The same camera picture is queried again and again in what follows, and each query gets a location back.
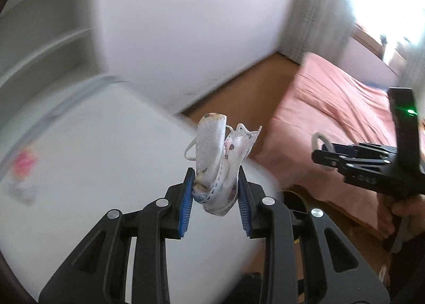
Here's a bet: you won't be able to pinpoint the white patterned face mask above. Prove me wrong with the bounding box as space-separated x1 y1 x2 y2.
184 113 262 216

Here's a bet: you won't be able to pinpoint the black round trash bin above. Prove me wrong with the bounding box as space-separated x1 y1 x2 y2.
282 190 310 213

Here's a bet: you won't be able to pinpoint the person's right hand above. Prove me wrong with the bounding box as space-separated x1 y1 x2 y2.
377 194 424 240

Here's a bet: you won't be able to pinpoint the pink bed blanket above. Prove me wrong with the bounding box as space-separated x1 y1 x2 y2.
254 52 396 229

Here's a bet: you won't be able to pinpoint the grey window curtain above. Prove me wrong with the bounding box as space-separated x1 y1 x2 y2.
279 0 355 65

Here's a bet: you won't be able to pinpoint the pink small box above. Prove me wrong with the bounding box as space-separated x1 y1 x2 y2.
12 147 37 181

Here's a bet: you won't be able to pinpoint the white desk hutch shelf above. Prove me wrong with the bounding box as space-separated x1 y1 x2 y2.
1 0 101 124

